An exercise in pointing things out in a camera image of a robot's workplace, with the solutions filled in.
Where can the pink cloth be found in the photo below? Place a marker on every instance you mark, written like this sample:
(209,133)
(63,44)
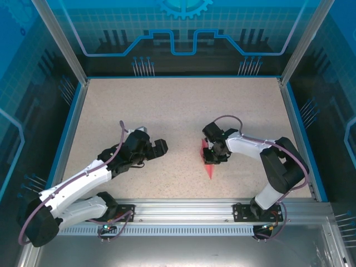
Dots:
(210,171)

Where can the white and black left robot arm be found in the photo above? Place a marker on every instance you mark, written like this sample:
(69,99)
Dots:
(78,180)

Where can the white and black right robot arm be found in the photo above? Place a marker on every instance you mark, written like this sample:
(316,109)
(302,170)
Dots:
(242,144)

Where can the aluminium mounting beam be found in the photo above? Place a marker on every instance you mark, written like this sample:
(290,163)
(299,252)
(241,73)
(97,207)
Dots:
(180,210)

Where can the blue table edge strip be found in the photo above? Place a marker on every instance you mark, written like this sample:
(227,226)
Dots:
(61,139)
(305,139)

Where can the grey metal tray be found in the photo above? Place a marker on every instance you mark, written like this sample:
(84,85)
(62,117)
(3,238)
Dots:
(180,250)

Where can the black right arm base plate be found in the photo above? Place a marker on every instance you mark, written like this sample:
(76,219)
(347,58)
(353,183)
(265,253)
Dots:
(239,212)

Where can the aluminium side rail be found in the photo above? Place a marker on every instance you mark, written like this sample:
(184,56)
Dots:
(69,139)
(297,139)

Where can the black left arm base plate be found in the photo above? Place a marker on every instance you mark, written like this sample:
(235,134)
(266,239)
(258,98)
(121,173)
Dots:
(128,218)

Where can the aluminium frame post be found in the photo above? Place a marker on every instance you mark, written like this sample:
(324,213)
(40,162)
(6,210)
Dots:
(62,41)
(303,41)

